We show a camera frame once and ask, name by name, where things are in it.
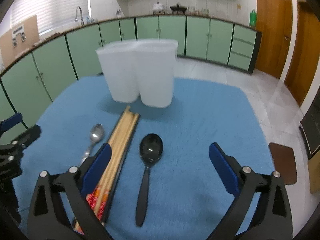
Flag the silver metal spoon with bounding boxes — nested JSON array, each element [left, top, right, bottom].
[[80, 124, 105, 165]]

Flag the black plastic spoon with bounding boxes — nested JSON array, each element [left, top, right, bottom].
[[135, 133, 163, 227]]

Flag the green lower kitchen cabinets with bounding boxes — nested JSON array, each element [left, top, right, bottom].
[[1, 15, 263, 144]]

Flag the brown wooden stool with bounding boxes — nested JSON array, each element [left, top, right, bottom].
[[268, 142, 297, 185]]

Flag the cardboard panel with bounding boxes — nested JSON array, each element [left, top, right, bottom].
[[1, 15, 40, 68]]

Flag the black glass cabinet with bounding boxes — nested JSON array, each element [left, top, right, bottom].
[[300, 98, 320, 159]]

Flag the blue table mat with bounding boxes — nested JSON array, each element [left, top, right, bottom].
[[13, 76, 274, 239]]

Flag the chrome sink faucet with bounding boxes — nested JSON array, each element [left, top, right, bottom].
[[74, 6, 85, 27]]

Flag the window blinds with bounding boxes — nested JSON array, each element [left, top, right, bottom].
[[10, 0, 89, 33]]

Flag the white double utensil holder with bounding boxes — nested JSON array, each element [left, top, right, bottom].
[[96, 38, 178, 108]]

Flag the wooden door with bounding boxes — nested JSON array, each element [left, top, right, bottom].
[[255, 0, 293, 78], [284, 1, 319, 106]]

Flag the white cooking pot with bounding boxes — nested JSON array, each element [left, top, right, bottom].
[[152, 2, 165, 15]]

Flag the black wok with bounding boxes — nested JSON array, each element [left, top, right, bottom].
[[170, 3, 188, 15]]

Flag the green bottle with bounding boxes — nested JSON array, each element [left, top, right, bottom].
[[249, 9, 257, 29]]

